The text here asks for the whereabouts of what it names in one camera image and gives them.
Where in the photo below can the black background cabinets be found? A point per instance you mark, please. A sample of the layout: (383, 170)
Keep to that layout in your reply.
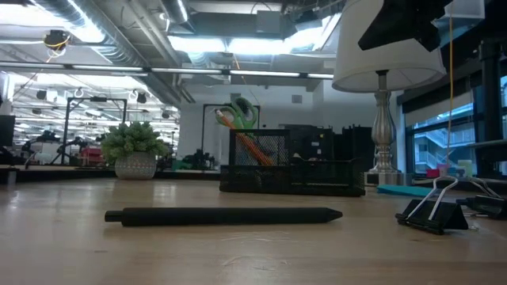
(356, 146)

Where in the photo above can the small red container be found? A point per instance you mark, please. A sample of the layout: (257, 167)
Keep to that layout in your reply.
(433, 173)

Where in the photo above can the dark background workbench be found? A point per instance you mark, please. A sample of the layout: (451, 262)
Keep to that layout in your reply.
(47, 174)

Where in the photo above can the table lamp white shade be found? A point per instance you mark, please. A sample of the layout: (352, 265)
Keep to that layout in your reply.
(376, 59)

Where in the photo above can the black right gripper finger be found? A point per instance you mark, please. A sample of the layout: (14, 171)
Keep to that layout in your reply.
(396, 35)
(392, 16)

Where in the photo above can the pale green cup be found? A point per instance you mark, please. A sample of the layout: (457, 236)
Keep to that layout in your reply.
(466, 168)

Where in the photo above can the black binder clip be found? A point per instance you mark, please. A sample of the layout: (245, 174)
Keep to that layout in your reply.
(487, 206)
(439, 219)

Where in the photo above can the long ceiling light strip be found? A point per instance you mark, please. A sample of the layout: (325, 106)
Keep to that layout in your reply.
(186, 70)

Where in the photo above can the green plant grey pot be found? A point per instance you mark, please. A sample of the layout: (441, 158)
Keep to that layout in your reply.
(134, 166)

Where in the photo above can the background black robot arm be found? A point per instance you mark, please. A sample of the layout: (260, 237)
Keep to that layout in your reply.
(73, 144)
(43, 138)

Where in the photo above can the blue sticky note pad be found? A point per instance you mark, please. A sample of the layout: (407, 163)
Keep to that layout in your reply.
(404, 191)

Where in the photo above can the thick matte black pen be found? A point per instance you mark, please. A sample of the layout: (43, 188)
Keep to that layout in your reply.
(222, 217)

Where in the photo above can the black ceiling device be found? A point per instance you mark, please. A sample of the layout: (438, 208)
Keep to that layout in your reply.
(56, 39)

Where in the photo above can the dark background monitor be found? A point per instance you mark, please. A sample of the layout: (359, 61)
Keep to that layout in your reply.
(7, 130)

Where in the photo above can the black mesh desk organizer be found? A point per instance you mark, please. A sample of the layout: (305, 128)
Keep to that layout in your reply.
(317, 178)

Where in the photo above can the orange pencil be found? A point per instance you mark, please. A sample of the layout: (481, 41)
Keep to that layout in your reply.
(226, 120)
(257, 152)

